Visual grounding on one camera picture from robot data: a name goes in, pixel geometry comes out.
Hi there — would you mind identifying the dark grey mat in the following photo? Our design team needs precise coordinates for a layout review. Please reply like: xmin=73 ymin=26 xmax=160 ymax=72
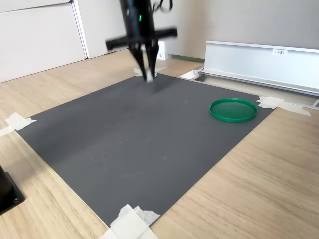
xmin=16 ymin=73 xmax=277 ymax=228

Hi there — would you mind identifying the black cable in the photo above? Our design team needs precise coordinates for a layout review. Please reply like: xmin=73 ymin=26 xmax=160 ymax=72
xmin=151 ymin=0 xmax=174 ymax=13

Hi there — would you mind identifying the round green lid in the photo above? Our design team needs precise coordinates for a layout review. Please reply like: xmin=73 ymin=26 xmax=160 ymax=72
xmin=209 ymin=98 xmax=259 ymax=123

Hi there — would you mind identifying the white tape piece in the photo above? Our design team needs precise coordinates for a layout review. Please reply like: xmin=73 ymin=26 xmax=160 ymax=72
xmin=99 ymin=204 xmax=161 ymax=239
xmin=0 ymin=112 xmax=37 ymax=137
xmin=256 ymin=96 xmax=312 ymax=117

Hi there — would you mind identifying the white partition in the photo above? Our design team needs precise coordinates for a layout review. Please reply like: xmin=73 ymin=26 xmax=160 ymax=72
xmin=0 ymin=0 xmax=130 ymax=83

